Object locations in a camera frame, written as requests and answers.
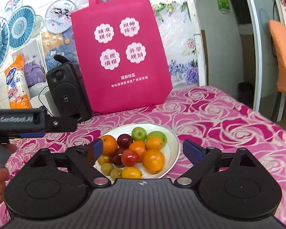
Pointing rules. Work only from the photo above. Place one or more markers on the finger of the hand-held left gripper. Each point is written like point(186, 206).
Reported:
point(62, 124)
point(31, 135)

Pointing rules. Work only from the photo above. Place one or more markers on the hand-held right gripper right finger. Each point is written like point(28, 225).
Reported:
point(191, 151)

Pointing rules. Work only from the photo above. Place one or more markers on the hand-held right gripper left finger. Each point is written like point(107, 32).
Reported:
point(95, 150)

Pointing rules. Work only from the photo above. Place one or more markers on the small red-green fruit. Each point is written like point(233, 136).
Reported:
point(104, 159)

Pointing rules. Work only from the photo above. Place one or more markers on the medium orange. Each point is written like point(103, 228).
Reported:
point(109, 145)

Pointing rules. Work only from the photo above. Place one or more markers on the white plate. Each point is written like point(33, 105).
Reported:
point(171, 148)

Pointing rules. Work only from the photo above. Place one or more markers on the brown kiwi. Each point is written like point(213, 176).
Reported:
point(107, 168)
point(116, 173)

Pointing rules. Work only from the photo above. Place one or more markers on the dark red plum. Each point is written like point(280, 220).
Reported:
point(116, 157)
point(124, 140)

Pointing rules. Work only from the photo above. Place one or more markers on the red tomato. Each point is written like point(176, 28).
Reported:
point(130, 158)

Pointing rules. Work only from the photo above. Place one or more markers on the green apple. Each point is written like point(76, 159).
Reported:
point(158, 135)
point(138, 133)

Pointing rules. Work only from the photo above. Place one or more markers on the small yellowish orange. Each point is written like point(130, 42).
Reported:
point(154, 144)

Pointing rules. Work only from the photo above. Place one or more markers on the large orange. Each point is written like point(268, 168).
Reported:
point(153, 161)

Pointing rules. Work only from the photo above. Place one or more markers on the yellow orange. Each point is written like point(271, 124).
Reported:
point(131, 173)

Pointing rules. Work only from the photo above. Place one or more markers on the tangerine with green stem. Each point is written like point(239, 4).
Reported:
point(138, 148)

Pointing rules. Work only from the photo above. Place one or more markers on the black speaker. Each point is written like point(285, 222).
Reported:
point(66, 95)

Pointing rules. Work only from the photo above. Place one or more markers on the orange packet of paper cups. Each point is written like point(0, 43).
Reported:
point(17, 85)

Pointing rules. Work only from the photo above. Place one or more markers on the pink rose-printed blanket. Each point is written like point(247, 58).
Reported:
point(216, 124)

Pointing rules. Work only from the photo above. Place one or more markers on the purple bedding poster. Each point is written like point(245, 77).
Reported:
point(34, 74)

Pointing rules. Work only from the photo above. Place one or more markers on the pink tote bag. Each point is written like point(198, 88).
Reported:
point(138, 95)

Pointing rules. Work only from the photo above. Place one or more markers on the blue bedding poster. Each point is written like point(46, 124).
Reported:
point(52, 52)

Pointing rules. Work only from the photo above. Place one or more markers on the pale paper fan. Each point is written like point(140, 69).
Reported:
point(38, 26)

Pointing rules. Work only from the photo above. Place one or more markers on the white flower-printed paper fan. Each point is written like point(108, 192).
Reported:
point(57, 16)

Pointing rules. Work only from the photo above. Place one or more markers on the small white paper fan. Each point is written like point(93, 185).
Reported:
point(14, 4)

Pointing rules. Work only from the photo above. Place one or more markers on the orange covered chair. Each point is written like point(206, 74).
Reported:
point(283, 64)

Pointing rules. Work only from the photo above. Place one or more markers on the floral wall sticker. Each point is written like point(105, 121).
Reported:
point(181, 71)

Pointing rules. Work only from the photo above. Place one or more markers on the white door frame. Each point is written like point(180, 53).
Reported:
point(252, 52)

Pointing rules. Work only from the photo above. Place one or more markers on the green wall sticker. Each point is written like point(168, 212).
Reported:
point(222, 0)

